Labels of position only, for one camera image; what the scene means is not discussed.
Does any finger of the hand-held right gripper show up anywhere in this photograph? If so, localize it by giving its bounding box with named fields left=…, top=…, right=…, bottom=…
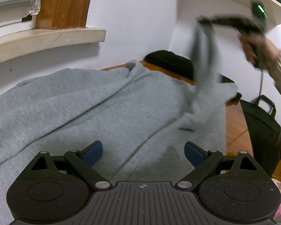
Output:
left=197, top=15, right=244, bottom=30

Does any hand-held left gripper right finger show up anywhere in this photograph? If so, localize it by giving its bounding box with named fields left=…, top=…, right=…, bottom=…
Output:
left=175, top=141, right=257, bottom=190

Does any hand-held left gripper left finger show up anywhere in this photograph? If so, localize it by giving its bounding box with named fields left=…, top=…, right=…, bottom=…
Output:
left=31, top=140, right=113, bottom=191

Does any grey printed t-shirt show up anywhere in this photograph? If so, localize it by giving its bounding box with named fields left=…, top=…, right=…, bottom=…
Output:
left=0, top=16, right=238, bottom=225

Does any person's right hand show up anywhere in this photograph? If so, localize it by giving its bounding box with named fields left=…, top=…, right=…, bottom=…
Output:
left=238, top=33, right=280, bottom=64

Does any black knit cloth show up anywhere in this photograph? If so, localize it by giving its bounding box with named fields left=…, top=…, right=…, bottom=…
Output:
left=144, top=50, right=242, bottom=105

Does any black bag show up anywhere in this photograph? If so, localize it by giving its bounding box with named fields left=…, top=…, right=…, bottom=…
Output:
left=239, top=94, right=281, bottom=176

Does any cream window sill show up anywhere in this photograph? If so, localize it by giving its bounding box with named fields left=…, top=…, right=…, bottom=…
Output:
left=0, top=28, right=106, bottom=67

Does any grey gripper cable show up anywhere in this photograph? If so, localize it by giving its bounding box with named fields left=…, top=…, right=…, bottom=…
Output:
left=257, top=68, right=266, bottom=100

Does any wooden window frame post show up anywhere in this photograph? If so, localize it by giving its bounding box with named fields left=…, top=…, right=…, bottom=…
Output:
left=35, top=0, right=95, bottom=30

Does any white window frame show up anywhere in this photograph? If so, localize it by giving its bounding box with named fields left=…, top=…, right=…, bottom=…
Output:
left=0, top=3, right=36, bottom=40

